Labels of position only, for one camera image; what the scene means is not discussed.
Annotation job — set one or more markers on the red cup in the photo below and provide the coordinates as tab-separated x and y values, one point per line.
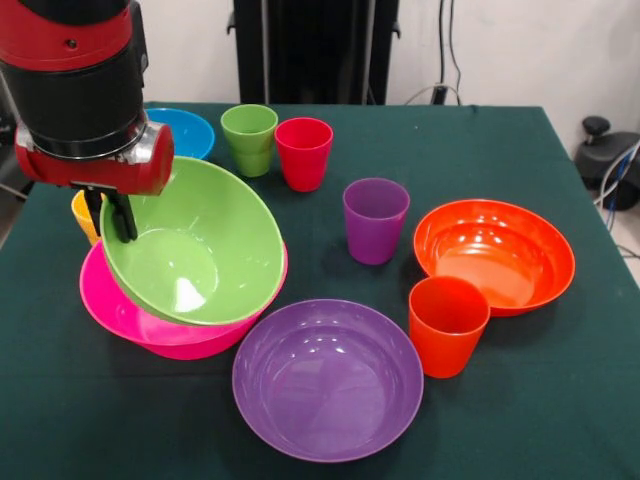
303	160

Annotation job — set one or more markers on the blue bowl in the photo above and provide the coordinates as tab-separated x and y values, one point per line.
190	135

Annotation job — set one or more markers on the yellow cup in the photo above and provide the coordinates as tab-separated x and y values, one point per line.
80	215

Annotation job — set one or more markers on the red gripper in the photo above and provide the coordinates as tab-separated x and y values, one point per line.
100	175

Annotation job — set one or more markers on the purple cup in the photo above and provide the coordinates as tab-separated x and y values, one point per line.
375	235

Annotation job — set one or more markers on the purple bowl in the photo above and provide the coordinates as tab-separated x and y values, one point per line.
325	385

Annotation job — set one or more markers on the dark green tablecloth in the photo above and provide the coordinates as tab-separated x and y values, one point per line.
525	400

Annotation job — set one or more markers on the green cup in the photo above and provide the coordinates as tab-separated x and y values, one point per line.
249	120
252	164

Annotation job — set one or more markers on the orange cup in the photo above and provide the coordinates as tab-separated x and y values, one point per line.
445	340

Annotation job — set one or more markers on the orange bowl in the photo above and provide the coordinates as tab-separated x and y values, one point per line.
495	255

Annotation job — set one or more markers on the green bowl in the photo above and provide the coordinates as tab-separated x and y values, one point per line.
200	240

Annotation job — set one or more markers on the pink bowl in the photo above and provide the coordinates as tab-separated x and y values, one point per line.
175	342

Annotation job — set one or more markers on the black plug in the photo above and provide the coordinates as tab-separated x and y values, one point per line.
439	95

